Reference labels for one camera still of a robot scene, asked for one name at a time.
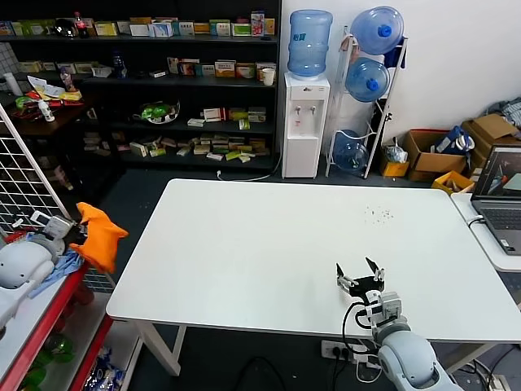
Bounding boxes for white wire grid panel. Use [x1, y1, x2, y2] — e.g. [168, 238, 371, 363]
[0, 103, 117, 295]

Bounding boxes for dark blue bottle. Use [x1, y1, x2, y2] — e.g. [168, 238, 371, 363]
[112, 51, 128, 80]

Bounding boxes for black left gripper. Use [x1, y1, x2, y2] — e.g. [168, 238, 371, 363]
[68, 222, 89, 245]

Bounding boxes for black tripod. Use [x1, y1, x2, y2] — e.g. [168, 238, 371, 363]
[368, 109, 394, 148]

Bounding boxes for large white table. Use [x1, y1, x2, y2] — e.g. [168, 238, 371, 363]
[105, 178, 521, 344]

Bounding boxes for white cylinder flask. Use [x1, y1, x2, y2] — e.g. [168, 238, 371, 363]
[2, 72, 22, 96]

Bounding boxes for closed cardboard box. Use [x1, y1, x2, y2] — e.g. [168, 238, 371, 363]
[462, 112, 521, 172]

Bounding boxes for blue upright water jug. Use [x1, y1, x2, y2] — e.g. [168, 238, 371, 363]
[287, 10, 334, 80]

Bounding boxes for green bottles under cart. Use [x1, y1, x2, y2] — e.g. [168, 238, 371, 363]
[40, 333, 77, 364]

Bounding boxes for blue white package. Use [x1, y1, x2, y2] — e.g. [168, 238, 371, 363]
[87, 345, 124, 390]

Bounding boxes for red white cart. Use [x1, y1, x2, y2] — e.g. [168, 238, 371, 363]
[0, 255, 116, 391]

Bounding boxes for black floor cable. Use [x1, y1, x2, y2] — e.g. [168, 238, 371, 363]
[235, 355, 287, 391]

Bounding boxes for purple drink bottle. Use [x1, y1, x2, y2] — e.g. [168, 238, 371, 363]
[59, 67, 79, 94]

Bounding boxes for cola bottle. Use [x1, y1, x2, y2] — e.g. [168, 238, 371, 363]
[72, 11, 90, 40]

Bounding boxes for white metal jug rack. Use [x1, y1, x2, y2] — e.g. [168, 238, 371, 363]
[325, 24, 409, 180]

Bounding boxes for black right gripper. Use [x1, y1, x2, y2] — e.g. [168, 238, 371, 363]
[335, 256, 387, 301]

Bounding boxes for light blue cloth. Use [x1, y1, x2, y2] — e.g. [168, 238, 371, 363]
[28, 248, 85, 301]

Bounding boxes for white power strip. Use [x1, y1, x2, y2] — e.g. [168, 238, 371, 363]
[320, 340, 370, 364]

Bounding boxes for yellow paper packets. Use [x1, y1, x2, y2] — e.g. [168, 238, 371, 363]
[26, 75, 83, 103]

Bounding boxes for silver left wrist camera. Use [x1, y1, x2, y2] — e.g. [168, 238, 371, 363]
[31, 211, 71, 239]

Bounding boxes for pink blue carton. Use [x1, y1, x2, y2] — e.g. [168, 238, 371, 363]
[250, 11, 266, 38]

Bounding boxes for small white side table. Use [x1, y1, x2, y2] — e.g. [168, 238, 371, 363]
[449, 191, 521, 272]

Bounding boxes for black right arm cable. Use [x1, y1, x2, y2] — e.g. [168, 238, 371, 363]
[342, 301, 378, 360]

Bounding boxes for yellow medicine box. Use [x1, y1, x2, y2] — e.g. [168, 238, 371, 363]
[94, 20, 120, 37]

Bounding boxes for bowl with green packets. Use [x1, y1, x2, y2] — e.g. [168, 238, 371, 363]
[132, 99, 182, 125]

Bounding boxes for small white bottle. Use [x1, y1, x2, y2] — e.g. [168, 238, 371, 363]
[37, 100, 55, 123]

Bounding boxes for yellow plastic crate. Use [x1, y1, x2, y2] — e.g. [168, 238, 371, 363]
[431, 169, 475, 194]

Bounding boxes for orange t-shirt with white print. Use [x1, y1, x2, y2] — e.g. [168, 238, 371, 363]
[68, 202, 129, 275]

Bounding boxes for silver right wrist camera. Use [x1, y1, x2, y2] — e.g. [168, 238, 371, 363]
[364, 291, 405, 327]

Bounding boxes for white water dispenser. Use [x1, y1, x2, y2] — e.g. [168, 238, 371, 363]
[282, 72, 331, 179]

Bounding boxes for dark wooden table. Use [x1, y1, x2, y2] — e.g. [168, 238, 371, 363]
[0, 91, 123, 217]

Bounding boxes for pile of grey clothes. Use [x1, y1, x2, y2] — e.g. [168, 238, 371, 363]
[486, 96, 521, 128]

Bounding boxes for shiny black helmet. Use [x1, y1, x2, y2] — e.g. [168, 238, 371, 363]
[54, 18, 79, 40]

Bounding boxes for blue bag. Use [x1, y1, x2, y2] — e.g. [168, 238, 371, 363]
[433, 125, 475, 156]

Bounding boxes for orange white medicine box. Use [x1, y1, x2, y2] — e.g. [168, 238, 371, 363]
[214, 59, 238, 79]

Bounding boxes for white floor cable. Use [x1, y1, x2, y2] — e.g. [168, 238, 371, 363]
[217, 154, 284, 182]

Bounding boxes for blue white medicine box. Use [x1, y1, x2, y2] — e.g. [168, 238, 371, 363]
[148, 20, 174, 39]

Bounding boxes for open cardboard box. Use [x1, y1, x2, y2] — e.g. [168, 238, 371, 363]
[402, 129, 470, 183]

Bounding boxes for grey open laptop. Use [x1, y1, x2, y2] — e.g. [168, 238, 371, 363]
[470, 144, 521, 257]

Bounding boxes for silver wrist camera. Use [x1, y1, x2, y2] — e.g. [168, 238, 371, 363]
[364, 291, 405, 327]
[31, 211, 71, 239]

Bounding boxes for black shelf unit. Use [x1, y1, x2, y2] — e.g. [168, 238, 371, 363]
[0, 0, 283, 173]

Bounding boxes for small yellow box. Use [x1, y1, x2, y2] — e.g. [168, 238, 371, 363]
[380, 144, 410, 178]

